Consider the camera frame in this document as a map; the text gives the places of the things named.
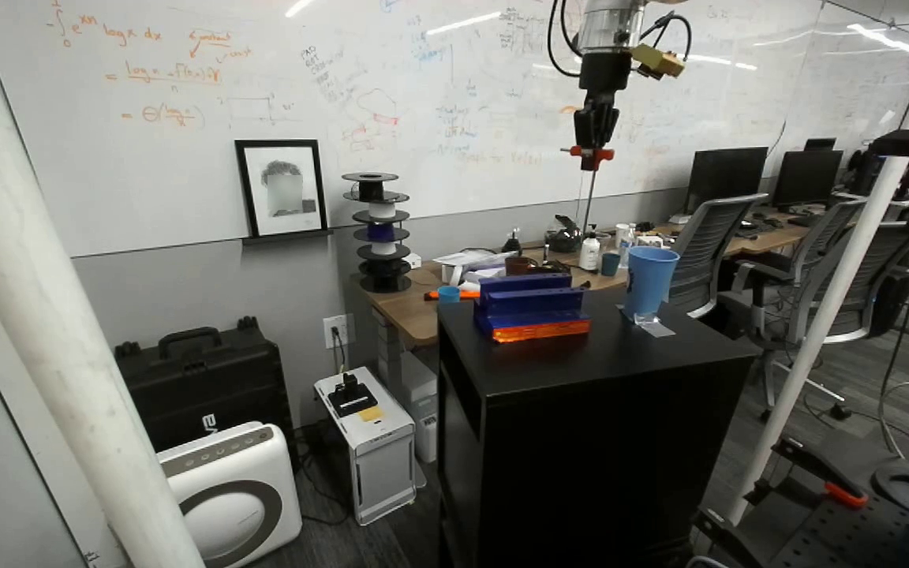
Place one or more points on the teal cup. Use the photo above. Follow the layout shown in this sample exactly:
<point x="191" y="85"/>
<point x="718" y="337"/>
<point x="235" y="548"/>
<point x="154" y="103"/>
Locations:
<point x="610" y="263"/>

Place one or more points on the grey mesh office chair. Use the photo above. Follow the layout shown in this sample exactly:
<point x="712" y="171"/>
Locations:
<point x="807" y="263"/>
<point x="712" y="237"/>

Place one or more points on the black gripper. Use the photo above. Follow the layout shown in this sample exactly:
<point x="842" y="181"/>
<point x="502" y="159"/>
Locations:
<point x="605" y="78"/>

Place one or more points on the whiteboard with scribbles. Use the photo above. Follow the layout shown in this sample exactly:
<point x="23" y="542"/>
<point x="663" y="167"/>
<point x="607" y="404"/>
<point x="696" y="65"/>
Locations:
<point x="159" y="106"/>

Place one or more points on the white slanted pole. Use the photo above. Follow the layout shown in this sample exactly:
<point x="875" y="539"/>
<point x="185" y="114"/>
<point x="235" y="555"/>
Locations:
<point x="842" y="286"/>

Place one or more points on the black computer monitor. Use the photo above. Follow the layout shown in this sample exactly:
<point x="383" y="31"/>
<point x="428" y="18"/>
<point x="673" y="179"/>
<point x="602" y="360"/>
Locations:
<point x="807" y="179"/>
<point x="726" y="174"/>

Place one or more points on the small blue cup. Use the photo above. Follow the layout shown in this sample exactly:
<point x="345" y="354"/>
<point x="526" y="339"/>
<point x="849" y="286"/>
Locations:
<point x="450" y="295"/>

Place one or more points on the blue and orange tool holder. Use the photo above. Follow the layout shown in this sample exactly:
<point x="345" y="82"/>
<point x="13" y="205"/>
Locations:
<point x="532" y="306"/>

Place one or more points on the thick white pole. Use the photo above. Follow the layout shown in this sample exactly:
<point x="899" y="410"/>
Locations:
<point x="46" y="317"/>

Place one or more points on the white plastic bottle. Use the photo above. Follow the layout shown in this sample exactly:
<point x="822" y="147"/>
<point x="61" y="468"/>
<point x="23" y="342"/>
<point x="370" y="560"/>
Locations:
<point x="592" y="253"/>

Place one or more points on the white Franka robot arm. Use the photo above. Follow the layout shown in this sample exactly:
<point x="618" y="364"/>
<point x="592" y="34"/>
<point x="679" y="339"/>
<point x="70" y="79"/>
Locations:
<point x="614" y="21"/>

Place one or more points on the long orange tool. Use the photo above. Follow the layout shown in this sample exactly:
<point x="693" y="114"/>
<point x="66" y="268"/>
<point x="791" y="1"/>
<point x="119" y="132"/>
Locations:
<point x="468" y="295"/>

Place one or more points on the large blue plastic cup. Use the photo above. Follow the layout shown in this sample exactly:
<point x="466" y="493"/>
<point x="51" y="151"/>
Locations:
<point x="652" y="279"/>

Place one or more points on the white computer box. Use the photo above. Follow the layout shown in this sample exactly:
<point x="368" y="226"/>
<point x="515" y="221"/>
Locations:
<point x="370" y="459"/>

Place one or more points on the white wall outlet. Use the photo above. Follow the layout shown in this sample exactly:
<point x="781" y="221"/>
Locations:
<point x="334" y="333"/>

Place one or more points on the black cabinet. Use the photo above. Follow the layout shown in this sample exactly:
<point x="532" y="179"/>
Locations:
<point x="583" y="443"/>

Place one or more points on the small black device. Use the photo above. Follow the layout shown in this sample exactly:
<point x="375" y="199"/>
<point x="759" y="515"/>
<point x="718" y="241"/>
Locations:
<point x="351" y="398"/>

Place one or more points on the stack of filament spools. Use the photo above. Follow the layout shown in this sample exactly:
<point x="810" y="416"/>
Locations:
<point x="380" y="237"/>

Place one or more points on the large black carrying case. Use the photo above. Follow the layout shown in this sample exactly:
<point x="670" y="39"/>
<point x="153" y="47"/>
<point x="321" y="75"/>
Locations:
<point x="202" y="381"/>

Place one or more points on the black perforated breadboard table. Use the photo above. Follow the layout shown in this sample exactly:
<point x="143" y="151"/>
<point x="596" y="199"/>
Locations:
<point x="853" y="539"/>

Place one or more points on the black framed portrait photo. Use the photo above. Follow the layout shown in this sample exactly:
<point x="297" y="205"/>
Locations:
<point x="282" y="190"/>

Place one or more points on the wooden desk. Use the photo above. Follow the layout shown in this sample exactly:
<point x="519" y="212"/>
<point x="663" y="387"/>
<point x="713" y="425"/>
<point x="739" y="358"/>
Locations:
<point x="411" y="312"/>

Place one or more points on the white round air purifier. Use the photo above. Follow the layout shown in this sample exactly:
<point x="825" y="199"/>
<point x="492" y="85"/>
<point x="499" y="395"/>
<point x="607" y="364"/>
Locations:
<point x="235" y="493"/>

